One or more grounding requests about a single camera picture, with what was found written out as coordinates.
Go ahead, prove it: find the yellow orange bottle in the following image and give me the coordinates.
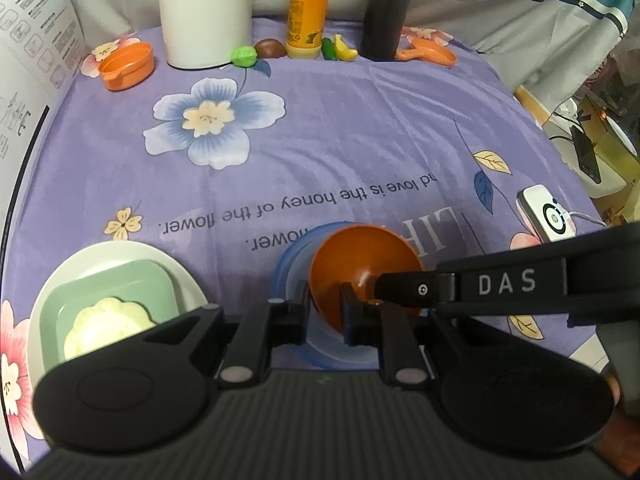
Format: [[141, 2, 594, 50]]
[[286, 0, 333, 60]]

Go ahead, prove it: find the purple floral cloth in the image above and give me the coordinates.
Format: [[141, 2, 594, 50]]
[[0, 25, 631, 461]]

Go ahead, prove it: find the brown toy egg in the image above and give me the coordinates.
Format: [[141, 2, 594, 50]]
[[255, 39, 287, 59]]

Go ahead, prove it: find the orange bowl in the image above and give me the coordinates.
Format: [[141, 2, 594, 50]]
[[309, 225, 425, 333]]

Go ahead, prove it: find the yellow cardboard box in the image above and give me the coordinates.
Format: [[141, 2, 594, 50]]
[[515, 85, 551, 126]]

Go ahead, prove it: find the white thermos jug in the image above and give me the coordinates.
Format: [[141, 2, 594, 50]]
[[159, 0, 253, 70]]

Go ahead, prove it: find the pale yellow flower cake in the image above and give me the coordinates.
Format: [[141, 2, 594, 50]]
[[64, 297, 157, 361]]

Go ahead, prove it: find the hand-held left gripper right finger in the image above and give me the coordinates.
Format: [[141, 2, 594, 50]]
[[340, 282, 506, 389]]

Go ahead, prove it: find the orange toy spoon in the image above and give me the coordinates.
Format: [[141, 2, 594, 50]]
[[395, 40, 457, 68]]

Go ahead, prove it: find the black flask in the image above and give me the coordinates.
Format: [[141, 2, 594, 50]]
[[364, 0, 418, 61]]

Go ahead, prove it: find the black electronic device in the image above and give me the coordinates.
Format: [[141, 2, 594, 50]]
[[570, 127, 603, 183]]

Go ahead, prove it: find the white power bank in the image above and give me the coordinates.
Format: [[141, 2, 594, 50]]
[[516, 185, 577, 243]]

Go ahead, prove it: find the green square plate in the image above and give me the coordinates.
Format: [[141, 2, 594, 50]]
[[40, 259, 176, 366]]

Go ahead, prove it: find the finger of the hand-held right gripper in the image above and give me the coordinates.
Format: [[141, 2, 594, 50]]
[[374, 269, 457, 308]]

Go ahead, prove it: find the yellow toy banana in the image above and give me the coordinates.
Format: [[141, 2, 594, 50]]
[[332, 35, 358, 61]]

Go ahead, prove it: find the white printed paper sheet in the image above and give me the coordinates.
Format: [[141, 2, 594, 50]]
[[0, 0, 86, 271]]

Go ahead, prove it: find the white round plate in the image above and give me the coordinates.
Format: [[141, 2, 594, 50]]
[[29, 241, 211, 391]]

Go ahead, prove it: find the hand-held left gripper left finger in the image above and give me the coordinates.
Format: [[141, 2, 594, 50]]
[[142, 285, 314, 389]]

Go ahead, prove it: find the orange toy pot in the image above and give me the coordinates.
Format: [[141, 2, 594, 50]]
[[98, 42, 155, 92]]

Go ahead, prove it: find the blue transparent bowl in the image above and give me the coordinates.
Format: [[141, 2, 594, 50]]
[[272, 222, 426, 371]]

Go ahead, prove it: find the person's right hand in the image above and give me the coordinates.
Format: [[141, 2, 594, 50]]
[[602, 362, 640, 461]]

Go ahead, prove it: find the teal grey bed sheet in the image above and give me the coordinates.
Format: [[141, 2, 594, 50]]
[[62, 0, 631, 96]]

